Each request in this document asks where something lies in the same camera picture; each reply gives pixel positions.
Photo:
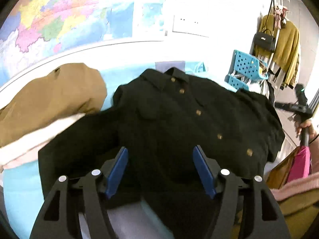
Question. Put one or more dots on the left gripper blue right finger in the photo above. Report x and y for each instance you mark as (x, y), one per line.
(261, 214)

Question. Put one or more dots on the mustard hanging cardigan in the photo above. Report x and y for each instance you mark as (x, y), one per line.
(286, 54)

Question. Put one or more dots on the colourful wall map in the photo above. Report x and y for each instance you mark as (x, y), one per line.
(37, 29)

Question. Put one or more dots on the white middle wall socket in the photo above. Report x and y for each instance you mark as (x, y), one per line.
(191, 22)

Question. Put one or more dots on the mustard folded garment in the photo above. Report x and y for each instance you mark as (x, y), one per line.
(69, 89)

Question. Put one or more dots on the cream folded garment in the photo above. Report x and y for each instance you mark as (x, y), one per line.
(26, 148)

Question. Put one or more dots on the pink sleeved right forearm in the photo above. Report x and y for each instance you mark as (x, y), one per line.
(304, 184)

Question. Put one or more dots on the black handbag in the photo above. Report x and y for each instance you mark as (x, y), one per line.
(265, 40)

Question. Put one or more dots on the person's right hand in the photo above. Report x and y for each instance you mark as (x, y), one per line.
(307, 124)

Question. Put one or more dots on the teal perforated storage rack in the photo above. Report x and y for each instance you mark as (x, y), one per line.
(247, 72)

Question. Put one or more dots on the magenta bag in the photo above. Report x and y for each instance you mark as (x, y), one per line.
(301, 164)

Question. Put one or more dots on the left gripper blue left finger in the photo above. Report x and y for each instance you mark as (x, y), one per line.
(59, 218)

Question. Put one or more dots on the black button-up shirt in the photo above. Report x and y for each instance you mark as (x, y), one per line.
(242, 132)

